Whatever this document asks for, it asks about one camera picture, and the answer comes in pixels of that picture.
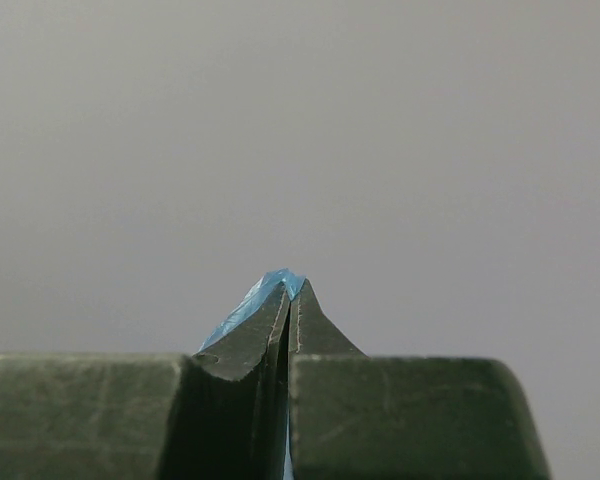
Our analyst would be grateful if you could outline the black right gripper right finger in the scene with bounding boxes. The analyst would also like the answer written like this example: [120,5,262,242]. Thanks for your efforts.
[289,283,551,479]

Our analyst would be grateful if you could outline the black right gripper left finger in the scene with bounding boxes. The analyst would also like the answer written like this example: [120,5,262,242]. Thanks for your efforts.
[0,284,290,479]

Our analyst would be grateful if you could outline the blue plastic trash bag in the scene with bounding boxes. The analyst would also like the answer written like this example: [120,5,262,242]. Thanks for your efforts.
[193,269,304,479]

